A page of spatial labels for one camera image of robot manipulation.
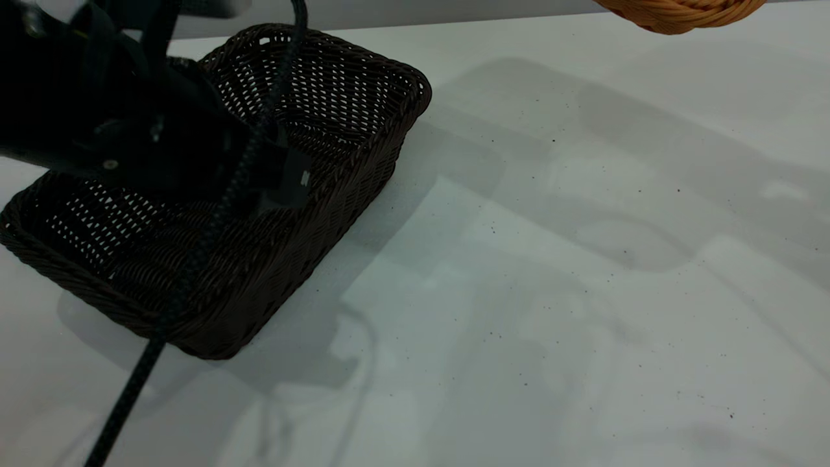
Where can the grey wrist camera housing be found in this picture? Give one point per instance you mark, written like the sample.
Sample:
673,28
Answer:
214,6

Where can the orange wicker basket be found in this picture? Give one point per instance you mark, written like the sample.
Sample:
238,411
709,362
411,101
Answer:
681,16

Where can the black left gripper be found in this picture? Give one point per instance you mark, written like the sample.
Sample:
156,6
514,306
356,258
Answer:
188,149

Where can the black wicker basket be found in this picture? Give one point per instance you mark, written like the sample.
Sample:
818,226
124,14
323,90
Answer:
350,97

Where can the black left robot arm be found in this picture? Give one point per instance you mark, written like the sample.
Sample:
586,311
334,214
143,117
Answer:
52,84

